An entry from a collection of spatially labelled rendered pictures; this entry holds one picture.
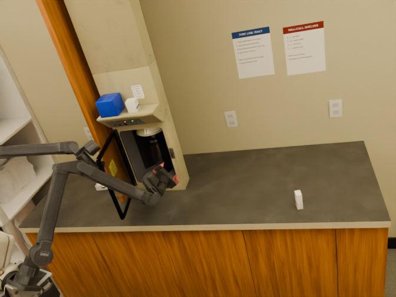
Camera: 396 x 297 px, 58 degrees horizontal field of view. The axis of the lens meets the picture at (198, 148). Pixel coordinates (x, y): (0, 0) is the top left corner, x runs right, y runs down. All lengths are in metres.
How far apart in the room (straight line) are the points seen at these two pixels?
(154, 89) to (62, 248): 1.20
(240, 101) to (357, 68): 0.68
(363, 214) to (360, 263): 0.31
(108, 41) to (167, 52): 0.49
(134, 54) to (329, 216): 1.22
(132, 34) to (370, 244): 1.51
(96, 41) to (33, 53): 0.85
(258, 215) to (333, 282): 0.57
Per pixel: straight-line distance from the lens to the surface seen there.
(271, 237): 1.93
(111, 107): 1.88
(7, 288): 1.64
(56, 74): 2.63
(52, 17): 1.90
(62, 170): 1.61
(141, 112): 1.84
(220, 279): 2.24
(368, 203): 1.92
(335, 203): 1.92
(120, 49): 1.86
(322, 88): 2.24
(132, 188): 1.73
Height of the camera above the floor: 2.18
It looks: 29 degrees down
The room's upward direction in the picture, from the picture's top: 14 degrees counter-clockwise
